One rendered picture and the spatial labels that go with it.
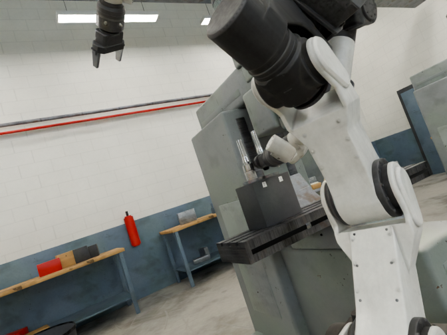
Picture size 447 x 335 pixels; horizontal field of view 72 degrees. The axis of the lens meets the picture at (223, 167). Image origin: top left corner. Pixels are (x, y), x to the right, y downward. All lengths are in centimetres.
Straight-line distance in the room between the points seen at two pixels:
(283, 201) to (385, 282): 66
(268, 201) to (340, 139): 60
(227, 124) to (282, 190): 59
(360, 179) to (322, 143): 12
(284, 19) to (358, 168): 36
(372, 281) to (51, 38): 605
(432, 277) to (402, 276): 50
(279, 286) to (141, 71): 513
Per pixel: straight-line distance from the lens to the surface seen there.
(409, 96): 859
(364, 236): 82
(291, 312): 185
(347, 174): 78
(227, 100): 190
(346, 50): 104
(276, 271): 178
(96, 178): 540
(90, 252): 479
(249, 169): 130
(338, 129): 74
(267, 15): 63
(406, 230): 80
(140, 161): 556
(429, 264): 126
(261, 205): 124
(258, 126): 168
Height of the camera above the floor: 110
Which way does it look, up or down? 5 degrees up
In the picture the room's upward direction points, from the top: 19 degrees counter-clockwise
